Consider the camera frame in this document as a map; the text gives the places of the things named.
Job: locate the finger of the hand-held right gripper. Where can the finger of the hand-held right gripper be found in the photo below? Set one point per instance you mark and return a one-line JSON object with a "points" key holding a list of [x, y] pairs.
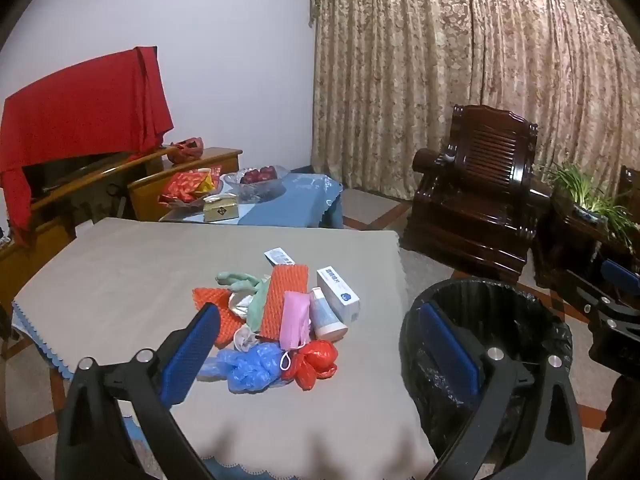
{"points": [[617, 335], [620, 274]]}

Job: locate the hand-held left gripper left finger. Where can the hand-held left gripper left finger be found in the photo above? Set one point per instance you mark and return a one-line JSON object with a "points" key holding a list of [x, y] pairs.
{"points": [[192, 345]]}

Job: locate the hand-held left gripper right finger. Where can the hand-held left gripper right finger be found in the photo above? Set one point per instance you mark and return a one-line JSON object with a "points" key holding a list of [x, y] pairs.
{"points": [[450, 345]]}

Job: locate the green rubber glove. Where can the green rubber glove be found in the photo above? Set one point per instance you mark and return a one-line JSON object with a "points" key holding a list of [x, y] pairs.
{"points": [[235, 281], [257, 310]]}

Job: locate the black bin with bag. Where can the black bin with bag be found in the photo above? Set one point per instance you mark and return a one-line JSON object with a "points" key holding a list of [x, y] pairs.
{"points": [[525, 320]]}

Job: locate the orange foam net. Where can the orange foam net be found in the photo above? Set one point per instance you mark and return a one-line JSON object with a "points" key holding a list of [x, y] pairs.
{"points": [[212, 300], [282, 300]]}

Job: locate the blue plastic bag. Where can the blue plastic bag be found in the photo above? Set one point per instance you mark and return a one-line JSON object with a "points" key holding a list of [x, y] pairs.
{"points": [[250, 367]]}

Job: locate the dark wooden side table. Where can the dark wooden side table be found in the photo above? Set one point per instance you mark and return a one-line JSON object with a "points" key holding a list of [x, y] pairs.
{"points": [[565, 245]]}

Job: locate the green potted plant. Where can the green potted plant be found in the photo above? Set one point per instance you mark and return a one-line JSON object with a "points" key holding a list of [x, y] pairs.
{"points": [[595, 200]]}

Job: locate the pink face mask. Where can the pink face mask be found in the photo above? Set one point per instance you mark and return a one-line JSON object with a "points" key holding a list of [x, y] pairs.
{"points": [[295, 320]]}

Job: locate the white and blue box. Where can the white and blue box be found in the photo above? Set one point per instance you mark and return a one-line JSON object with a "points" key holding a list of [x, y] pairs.
{"points": [[340, 295]]}

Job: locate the red plastic bag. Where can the red plastic bag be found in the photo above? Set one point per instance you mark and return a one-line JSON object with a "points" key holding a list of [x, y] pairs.
{"points": [[315, 360]]}

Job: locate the white tube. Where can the white tube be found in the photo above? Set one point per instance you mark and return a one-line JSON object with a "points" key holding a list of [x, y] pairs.
{"points": [[279, 256]]}

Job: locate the white and blue bottle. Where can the white and blue bottle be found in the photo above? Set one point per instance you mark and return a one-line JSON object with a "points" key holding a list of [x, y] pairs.
{"points": [[325, 317]]}

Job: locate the gold tissue box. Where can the gold tissue box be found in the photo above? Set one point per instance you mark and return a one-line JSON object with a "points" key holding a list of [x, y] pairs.
{"points": [[221, 209]]}

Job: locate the blue scalloped table cover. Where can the blue scalloped table cover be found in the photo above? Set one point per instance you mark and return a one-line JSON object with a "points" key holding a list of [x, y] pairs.
{"points": [[37, 341]]}

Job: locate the light wooden cabinet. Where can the light wooden cabinet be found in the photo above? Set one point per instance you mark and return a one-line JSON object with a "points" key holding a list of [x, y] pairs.
{"points": [[150, 195]]}

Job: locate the red and yellow snack packets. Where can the red and yellow snack packets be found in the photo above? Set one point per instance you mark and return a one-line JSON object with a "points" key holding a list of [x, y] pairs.
{"points": [[187, 185]]}

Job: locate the glass fruit bowl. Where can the glass fruit bowl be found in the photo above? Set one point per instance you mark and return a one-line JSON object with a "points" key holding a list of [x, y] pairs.
{"points": [[260, 191]]}

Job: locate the red apple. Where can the red apple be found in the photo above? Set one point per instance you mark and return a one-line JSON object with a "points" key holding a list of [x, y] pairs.
{"points": [[269, 173], [250, 177]]}

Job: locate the dark wooden armchair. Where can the dark wooden armchair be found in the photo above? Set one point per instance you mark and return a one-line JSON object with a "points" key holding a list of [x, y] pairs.
{"points": [[490, 150]]}

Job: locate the blue coffee table cloth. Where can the blue coffee table cloth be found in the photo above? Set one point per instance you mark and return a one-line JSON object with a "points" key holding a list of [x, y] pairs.
{"points": [[300, 200]]}

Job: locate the red cloth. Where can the red cloth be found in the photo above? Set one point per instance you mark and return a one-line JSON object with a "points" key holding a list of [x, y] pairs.
{"points": [[75, 110]]}

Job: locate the beige patterned curtain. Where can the beige patterned curtain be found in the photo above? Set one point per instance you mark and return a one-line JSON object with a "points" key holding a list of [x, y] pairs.
{"points": [[425, 60]]}

